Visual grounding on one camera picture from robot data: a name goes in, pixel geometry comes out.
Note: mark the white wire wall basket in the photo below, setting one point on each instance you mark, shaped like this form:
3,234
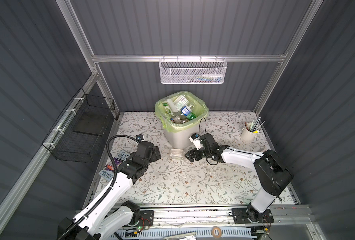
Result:
189,72

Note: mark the blue label clear bottle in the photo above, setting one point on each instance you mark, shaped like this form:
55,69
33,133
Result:
186,111

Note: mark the clear square bottle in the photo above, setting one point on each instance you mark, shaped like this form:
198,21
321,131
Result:
176,153

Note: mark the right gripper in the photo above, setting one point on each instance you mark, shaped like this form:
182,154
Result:
194,151

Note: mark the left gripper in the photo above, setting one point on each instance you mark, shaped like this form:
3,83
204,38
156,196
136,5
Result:
154,157

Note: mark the green bin liner bag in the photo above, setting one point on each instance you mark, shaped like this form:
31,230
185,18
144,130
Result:
178,121

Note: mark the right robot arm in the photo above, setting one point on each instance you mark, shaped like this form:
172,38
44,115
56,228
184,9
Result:
272,175

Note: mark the tape roll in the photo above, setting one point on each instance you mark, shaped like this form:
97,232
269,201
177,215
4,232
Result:
216,232

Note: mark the green plastic bottle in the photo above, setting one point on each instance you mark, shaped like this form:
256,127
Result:
191,116

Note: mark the green label square bottle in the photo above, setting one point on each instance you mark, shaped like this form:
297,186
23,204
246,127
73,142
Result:
181,102

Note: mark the white pen cup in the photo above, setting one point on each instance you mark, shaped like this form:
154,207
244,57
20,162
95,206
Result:
251,130

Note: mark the black wire wall basket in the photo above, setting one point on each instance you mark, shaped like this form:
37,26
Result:
83,130

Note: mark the white tube in basket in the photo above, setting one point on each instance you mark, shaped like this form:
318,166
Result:
215,77

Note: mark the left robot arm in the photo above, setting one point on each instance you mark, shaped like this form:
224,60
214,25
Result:
95,222

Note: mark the white plastic waste bin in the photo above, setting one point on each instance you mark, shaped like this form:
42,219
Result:
180,139

